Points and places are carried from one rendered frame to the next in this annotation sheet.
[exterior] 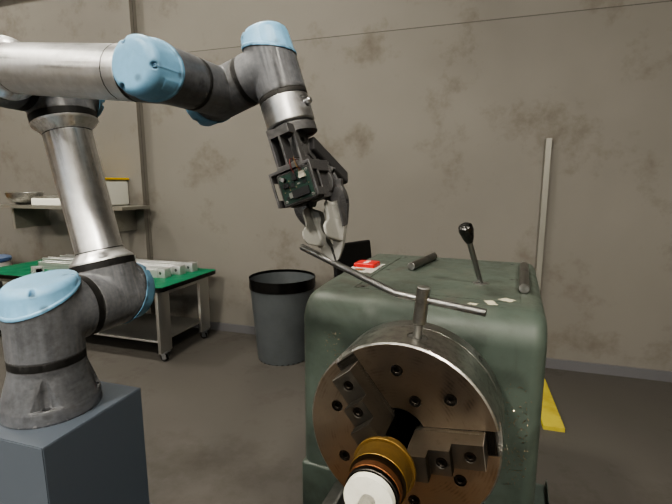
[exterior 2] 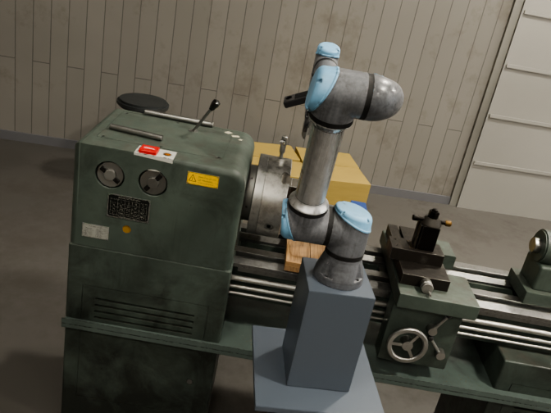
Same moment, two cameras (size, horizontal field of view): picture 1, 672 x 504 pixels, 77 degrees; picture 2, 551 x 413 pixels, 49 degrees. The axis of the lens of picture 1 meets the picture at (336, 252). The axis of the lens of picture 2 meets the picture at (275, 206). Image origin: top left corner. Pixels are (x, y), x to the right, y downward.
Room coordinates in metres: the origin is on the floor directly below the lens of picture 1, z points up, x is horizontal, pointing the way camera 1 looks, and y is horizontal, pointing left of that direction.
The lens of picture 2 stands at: (1.57, 1.86, 1.99)
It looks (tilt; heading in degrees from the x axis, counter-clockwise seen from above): 24 degrees down; 245
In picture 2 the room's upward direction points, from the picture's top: 11 degrees clockwise
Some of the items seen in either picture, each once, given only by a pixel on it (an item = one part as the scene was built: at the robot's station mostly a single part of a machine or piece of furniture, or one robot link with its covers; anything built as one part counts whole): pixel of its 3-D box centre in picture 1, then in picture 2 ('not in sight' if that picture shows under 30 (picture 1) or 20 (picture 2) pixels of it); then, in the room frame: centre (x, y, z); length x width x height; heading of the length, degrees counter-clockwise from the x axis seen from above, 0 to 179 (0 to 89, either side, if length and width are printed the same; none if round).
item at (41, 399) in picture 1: (50, 378); (341, 262); (0.69, 0.50, 1.15); 0.15 x 0.15 x 0.10
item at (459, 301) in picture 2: not in sight; (425, 270); (0.08, 0.17, 0.89); 0.53 x 0.30 x 0.06; 67
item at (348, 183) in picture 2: not in sight; (296, 183); (-0.51, -2.32, 0.20); 1.13 x 0.85 x 0.39; 163
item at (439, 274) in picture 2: not in sight; (415, 255); (0.12, 0.13, 0.95); 0.43 x 0.18 x 0.04; 67
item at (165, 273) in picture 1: (98, 299); not in sight; (3.95, 2.29, 0.39); 2.15 x 0.82 x 0.78; 73
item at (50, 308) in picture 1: (47, 313); (348, 228); (0.70, 0.50, 1.27); 0.13 x 0.12 x 0.14; 159
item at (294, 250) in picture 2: not in sight; (322, 250); (0.45, -0.03, 0.88); 0.36 x 0.30 x 0.04; 67
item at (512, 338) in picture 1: (433, 347); (169, 183); (1.06, -0.26, 1.06); 0.59 x 0.48 x 0.39; 157
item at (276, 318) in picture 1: (283, 316); not in sight; (3.52, 0.46, 0.36); 0.58 x 0.56 x 0.71; 163
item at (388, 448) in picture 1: (380, 473); not in sight; (0.54, -0.06, 1.08); 0.09 x 0.09 x 0.09; 67
